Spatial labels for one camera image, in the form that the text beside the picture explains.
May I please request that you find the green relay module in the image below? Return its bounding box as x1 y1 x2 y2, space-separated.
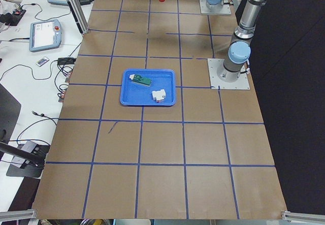
129 74 152 86

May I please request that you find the white circuit breaker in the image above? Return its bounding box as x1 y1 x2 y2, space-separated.
151 89 167 103

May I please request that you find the blue plastic tray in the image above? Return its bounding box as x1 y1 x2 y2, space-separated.
120 69 177 106

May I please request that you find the black power adapter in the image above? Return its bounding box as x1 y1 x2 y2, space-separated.
57 57 76 66

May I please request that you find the near teach pendant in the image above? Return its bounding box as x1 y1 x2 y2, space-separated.
29 19 62 52

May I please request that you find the small remote control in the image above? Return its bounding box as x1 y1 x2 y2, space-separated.
36 56 50 67

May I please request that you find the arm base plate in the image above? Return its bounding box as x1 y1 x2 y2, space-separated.
207 58 250 90
199 0 232 16

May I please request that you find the aluminium frame post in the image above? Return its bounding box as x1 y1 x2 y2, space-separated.
66 0 89 35

